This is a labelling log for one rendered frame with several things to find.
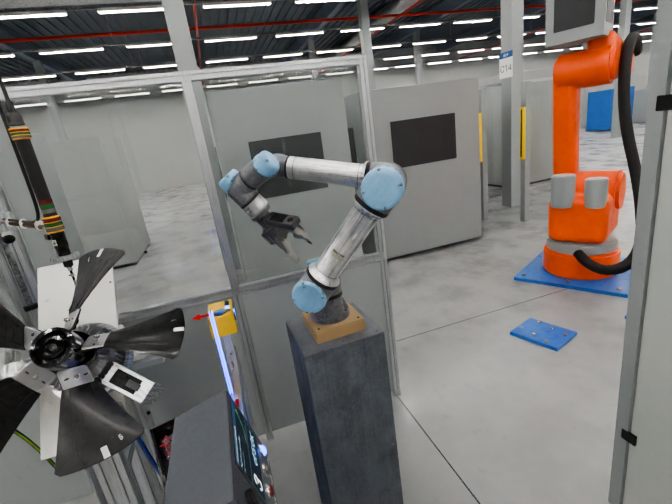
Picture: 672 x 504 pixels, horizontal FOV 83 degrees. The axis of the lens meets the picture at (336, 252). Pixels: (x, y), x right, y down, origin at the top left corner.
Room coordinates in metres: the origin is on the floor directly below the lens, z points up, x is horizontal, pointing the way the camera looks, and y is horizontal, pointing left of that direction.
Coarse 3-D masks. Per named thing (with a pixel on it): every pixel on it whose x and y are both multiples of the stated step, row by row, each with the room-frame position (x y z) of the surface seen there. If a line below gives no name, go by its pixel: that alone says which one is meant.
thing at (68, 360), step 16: (48, 336) 1.04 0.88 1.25; (64, 336) 1.05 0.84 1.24; (80, 336) 1.10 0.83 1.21; (32, 352) 1.00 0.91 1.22; (48, 352) 1.01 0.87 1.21; (64, 352) 1.02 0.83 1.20; (80, 352) 1.05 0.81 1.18; (96, 352) 1.12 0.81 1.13; (48, 368) 0.98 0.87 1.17; (64, 368) 1.02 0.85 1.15
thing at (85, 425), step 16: (96, 384) 1.03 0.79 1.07; (64, 400) 0.94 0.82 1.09; (80, 400) 0.96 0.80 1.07; (96, 400) 0.99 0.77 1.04; (112, 400) 1.01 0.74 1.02; (64, 416) 0.91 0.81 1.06; (80, 416) 0.93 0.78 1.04; (96, 416) 0.95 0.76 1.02; (112, 416) 0.97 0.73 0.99; (128, 416) 0.99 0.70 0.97; (64, 432) 0.88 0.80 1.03; (80, 432) 0.90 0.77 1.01; (96, 432) 0.91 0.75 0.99; (112, 432) 0.93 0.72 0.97; (128, 432) 0.95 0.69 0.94; (64, 448) 0.85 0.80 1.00; (80, 448) 0.87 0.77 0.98; (96, 448) 0.88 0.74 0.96; (112, 448) 0.90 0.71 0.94; (64, 464) 0.83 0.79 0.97; (80, 464) 0.84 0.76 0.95
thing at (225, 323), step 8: (216, 304) 1.52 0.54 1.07; (224, 304) 1.51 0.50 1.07; (208, 312) 1.45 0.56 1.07; (224, 312) 1.42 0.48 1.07; (232, 312) 1.42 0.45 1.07; (208, 320) 1.38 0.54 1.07; (216, 320) 1.39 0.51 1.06; (224, 320) 1.40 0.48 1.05; (232, 320) 1.41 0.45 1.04; (224, 328) 1.40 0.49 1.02; (232, 328) 1.41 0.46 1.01
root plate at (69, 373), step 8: (72, 368) 1.03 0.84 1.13; (80, 368) 1.05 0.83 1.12; (88, 368) 1.07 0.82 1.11; (64, 376) 1.00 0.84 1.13; (72, 376) 1.02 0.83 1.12; (80, 376) 1.03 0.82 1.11; (88, 376) 1.04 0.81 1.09; (64, 384) 0.98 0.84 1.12; (72, 384) 0.99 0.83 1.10; (80, 384) 1.01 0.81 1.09
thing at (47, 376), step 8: (24, 368) 1.00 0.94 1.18; (32, 368) 1.01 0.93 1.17; (40, 368) 1.02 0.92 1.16; (16, 376) 0.99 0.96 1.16; (24, 376) 1.00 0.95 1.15; (32, 376) 1.01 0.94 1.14; (40, 376) 1.02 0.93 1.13; (48, 376) 1.03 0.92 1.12; (24, 384) 0.99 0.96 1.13; (32, 384) 1.00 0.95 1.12; (40, 384) 1.02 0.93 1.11
